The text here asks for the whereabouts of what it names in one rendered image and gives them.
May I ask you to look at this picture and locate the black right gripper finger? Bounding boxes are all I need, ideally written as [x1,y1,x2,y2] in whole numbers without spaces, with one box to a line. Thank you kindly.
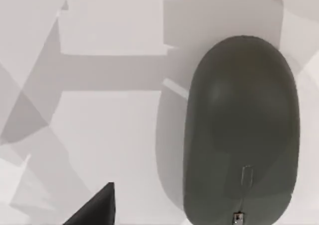
[62,182,117,225]

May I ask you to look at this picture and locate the dark grey computer mouse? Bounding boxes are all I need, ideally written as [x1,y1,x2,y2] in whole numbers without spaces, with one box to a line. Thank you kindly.
[182,35,301,225]

